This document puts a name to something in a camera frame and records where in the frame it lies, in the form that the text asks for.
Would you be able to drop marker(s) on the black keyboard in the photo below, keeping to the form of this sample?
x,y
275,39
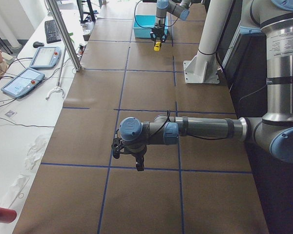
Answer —
x,y
51,31

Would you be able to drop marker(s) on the far teach pendant tablet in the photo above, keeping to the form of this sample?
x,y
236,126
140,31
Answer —
x,y
45,58

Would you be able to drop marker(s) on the white paper sheet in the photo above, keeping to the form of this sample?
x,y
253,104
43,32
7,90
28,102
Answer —
x,y
13,191

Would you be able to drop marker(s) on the crumpled white plastic wrap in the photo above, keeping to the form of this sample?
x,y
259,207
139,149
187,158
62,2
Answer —
x,y
36,151

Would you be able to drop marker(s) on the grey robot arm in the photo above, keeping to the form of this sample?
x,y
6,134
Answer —
x,y
179,10
154,84

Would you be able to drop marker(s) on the near teach pendant tablet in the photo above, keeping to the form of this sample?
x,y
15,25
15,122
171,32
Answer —
x,y
23,83

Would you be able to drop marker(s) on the white grabber tool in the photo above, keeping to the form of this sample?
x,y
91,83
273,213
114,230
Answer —
x,y
58,88

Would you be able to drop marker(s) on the aluminium frame post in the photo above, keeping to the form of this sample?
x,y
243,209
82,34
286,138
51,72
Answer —
x,y
53,7

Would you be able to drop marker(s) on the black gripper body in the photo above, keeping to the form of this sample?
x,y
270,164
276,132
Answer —
x,y
158,30
136,153

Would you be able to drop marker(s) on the black computer mouse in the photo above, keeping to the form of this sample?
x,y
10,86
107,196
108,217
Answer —
x,y
38,44

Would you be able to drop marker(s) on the teach pendant tablet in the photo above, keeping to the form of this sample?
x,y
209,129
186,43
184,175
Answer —
x,y
23,83
45,58

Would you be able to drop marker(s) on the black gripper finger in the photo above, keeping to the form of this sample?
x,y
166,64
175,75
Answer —
x,y
140,163
163,38
153,38
137,163

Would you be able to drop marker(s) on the light blue plastic bin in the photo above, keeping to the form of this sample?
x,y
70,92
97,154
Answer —
x,y
143,25

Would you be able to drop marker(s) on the red cylinder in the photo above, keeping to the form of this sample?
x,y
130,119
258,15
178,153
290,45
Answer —
x,y
7,215

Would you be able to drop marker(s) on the yellow beetle toy car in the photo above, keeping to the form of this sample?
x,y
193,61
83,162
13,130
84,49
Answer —
x,y
157,46

